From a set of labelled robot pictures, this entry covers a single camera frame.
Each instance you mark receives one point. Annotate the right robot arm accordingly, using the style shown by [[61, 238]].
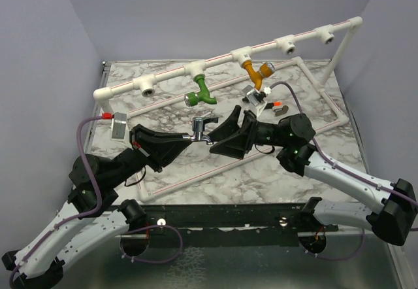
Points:
[[386, 208]]

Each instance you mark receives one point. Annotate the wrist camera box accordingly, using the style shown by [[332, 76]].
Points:
[[118, 126], [257, 109]]

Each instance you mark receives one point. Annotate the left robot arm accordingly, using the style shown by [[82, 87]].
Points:
[[80, 225]]

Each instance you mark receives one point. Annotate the black mounting rail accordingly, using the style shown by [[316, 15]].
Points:
[[227, 225]]

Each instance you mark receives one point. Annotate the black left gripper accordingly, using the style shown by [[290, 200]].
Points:
[[145, 142]]

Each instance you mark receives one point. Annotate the white PVC pipe frame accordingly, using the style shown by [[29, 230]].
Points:
[[145, 84]]

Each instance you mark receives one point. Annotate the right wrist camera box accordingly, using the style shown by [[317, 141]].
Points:
[[257, 109]]

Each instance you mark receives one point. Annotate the green plastic faucet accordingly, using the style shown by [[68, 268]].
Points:
[[203, 95]]

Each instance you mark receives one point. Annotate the orange plastic faucet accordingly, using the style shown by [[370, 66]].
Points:
[[266, 70]]

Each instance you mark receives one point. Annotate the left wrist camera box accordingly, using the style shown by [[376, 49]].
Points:
[[118, 126]]

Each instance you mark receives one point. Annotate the chrome metal faucet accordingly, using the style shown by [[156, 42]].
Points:
[[198, 128]]

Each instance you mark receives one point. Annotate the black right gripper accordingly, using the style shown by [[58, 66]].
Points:
[[239, 144]]

